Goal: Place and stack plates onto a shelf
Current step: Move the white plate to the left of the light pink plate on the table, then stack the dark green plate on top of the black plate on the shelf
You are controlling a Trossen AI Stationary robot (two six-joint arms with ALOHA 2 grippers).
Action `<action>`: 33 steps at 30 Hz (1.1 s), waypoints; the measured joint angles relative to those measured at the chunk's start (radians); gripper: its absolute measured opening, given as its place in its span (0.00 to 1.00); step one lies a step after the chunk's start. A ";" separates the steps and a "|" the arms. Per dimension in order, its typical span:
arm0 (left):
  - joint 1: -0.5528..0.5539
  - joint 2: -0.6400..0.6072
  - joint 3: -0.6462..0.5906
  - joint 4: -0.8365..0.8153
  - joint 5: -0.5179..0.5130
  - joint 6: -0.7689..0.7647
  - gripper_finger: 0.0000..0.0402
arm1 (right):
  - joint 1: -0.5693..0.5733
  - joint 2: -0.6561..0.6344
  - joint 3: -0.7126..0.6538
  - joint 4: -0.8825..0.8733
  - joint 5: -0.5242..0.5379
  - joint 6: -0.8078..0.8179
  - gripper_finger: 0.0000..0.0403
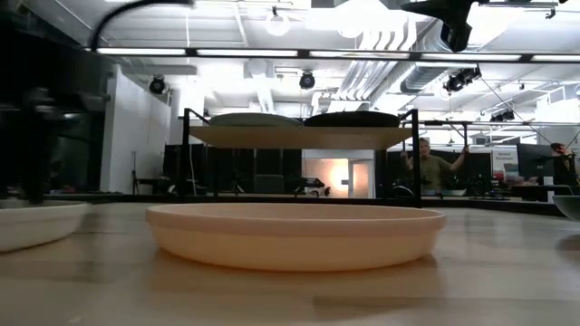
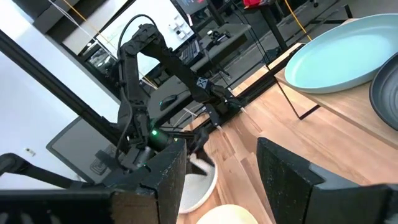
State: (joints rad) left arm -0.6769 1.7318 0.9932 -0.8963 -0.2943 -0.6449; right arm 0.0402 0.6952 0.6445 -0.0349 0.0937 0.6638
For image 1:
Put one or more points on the white globe lamp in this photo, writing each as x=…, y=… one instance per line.
x=277, y=24

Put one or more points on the black overhead camera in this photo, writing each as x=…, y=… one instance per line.
x=455, y=31

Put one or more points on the dark green plate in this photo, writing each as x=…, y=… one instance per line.
x=570, y=206

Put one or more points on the silver ventilation duct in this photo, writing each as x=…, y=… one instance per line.
x=421, y=79

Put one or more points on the person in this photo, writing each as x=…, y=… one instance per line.
x=564, y=169
x=432, y=172

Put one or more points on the wooden shelf with black legs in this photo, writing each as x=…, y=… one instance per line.
x=294, y=137

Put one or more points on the black partition panels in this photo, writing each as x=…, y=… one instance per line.
x=267, y=167

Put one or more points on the black ceiling spotlight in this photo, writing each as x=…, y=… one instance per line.
x=460, y=80
x=503, y=116
x=306, y=80
x=157, y=85

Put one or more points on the small wheeled robot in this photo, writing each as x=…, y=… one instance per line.
x=312, y=185

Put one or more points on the white sign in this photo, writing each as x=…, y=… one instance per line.
x=504, y=158

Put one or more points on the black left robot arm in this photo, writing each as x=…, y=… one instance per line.
x=41, y=68

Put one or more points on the dark display screen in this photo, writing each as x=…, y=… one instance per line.
x=532, y=158

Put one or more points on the peach plate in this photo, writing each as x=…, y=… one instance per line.
x=294, y=240

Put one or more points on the black aluminium rig frame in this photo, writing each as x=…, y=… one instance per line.
x=498, y=206

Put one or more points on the white plate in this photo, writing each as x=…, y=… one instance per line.
x=36, y=226

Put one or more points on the light teal plate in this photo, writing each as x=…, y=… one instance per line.
x=254, y=120

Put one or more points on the black plate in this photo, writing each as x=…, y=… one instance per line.
x=353, y=120

